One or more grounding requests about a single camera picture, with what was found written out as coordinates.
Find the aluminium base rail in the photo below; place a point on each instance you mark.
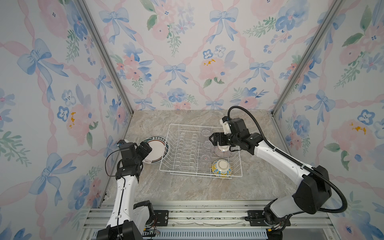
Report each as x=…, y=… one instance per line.
x=225, y=220

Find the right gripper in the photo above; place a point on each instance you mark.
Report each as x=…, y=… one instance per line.
x=221, y=136

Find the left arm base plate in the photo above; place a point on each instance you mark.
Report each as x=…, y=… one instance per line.
x=159, y=218

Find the yellow blue floral bowl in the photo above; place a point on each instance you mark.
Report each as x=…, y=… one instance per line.
x=221, y=168

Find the right corner aluminium post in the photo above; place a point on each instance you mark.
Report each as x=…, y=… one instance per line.
x=329, y=17

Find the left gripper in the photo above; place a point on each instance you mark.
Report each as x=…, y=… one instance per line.
x=143, y=152

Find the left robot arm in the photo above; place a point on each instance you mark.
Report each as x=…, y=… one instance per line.
x=129, y=220

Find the striped grey bowl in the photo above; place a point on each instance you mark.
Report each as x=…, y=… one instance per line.
x=222, y=151

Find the left corner aluminium post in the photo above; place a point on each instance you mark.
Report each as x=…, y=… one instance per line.
x=95, y=34

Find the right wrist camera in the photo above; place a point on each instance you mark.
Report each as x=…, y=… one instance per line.
x=225, y=124

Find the corner aluminium post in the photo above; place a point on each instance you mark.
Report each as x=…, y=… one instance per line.
x=329, y=17
x=95, y=34

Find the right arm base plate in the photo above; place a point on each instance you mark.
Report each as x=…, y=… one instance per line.
x=260, y=218

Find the white wire dish rack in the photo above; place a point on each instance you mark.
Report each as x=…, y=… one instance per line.
x=185, y=149

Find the plain white plate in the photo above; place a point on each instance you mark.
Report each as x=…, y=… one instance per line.
x=154, y=140

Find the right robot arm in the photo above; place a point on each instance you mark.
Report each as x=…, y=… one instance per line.
x=312, y=188

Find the watermelon pattern plate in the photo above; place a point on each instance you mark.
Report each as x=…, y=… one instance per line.
x=165, y=156

